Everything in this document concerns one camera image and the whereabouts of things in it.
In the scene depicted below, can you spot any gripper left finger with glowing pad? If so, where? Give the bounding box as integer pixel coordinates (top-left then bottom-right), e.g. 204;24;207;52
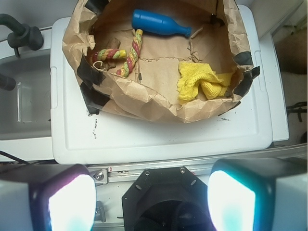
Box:
0;164;97;231

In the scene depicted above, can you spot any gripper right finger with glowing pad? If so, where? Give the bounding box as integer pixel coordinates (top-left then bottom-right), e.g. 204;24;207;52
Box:
207;157;308;231

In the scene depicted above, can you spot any yellow microfiber cloth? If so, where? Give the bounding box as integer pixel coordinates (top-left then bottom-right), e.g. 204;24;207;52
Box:
177;62;233;102

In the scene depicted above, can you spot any white plastic bin lid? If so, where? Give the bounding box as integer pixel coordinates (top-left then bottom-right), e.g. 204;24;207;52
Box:
50;18;273;164

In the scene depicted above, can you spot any grey toy sink basin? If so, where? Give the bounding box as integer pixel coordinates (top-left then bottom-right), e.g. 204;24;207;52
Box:
0;49;51;140

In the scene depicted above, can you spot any crumpled brown paper bag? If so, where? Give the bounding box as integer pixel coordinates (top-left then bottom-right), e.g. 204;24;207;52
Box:
62;0;260;123

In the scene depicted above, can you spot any blue plastic bottle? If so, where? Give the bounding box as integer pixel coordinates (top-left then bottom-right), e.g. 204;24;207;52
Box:
131;9;192;38

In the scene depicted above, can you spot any aluminium extrusion rail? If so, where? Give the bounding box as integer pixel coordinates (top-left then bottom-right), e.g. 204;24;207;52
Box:
87;143;308;185

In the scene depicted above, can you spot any black octagonal mount plate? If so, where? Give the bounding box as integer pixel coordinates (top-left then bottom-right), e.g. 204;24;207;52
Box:
122;167;215;231

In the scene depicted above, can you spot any multicolour braided rope toy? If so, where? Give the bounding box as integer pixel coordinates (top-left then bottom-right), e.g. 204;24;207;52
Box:
92;29;143;77

